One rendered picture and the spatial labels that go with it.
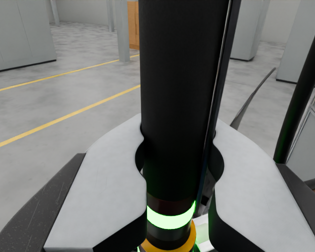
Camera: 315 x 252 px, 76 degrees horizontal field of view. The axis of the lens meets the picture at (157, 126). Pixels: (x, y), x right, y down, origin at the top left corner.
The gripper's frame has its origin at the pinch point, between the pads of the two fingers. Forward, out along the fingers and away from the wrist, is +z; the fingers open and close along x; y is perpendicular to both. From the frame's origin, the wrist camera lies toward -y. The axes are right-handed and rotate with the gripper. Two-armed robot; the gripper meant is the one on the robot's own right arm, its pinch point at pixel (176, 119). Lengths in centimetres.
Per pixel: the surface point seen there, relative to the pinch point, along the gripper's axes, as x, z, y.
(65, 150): -119, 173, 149
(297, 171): 88, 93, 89
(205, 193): 7.3, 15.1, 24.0
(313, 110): 91, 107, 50
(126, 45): -126, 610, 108
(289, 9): 538, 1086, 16
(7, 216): -127, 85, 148
